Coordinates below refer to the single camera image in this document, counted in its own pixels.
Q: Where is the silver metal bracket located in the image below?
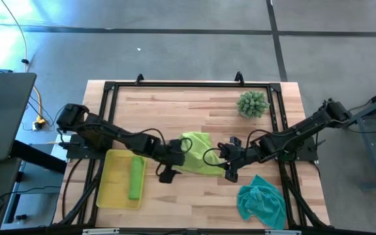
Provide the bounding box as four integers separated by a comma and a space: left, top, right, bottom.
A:
82, 228, 120, 235
265, 229, 303, 235

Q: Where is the dark grey desk top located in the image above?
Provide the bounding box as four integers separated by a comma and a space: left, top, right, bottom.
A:
0, 72, 37, 163

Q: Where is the yellow plastic basket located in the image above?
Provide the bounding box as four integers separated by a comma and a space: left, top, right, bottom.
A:
95, 149, 148, 210

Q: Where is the white paper sheet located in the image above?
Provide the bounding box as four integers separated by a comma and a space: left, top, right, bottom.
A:
50, 135, 72, 161

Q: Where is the black metal table frame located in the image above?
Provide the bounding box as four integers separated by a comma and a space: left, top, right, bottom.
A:
56, 80, 331, 229

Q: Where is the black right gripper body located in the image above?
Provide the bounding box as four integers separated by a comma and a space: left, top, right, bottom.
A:
219, 143, 257, 170

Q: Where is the green artificial plant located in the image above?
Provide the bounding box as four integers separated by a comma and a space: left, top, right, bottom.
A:
236, 90, 270, 119

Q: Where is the black floor cable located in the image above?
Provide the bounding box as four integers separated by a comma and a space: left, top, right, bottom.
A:
21, 102, 68, 131

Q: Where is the black desk support beam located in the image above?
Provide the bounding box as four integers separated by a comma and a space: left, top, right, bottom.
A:
10, 139, 68, 174

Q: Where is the grey metal side table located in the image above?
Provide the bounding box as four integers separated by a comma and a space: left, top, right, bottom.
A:
339, 83, 376, 190

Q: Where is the yellow extension cord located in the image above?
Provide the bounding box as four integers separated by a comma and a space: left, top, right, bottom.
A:
0, 0, 48, 131

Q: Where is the teal microfiber towel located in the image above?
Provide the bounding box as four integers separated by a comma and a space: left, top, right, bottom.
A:
236, 174, 287, 230

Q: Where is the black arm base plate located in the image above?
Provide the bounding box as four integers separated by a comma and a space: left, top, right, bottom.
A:
271, 136, 319, 163
66, 133, 110, 160

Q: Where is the grey low cart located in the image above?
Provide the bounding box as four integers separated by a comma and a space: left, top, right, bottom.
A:
0, 159, 65, 229

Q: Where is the thin black desk cable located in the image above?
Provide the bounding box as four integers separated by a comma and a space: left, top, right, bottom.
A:
0, 184, 61, 200

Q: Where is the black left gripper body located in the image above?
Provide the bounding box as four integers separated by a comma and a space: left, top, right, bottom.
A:
155, 139, 187, 167

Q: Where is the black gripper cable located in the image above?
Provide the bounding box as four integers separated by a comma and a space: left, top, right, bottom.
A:
122, 127, 194, 177
202, 129, 274, 168

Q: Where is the lime green microfiber towel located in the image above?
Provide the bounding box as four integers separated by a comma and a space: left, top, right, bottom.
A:
128, 155, 146, 201
174, 131, 225, 177

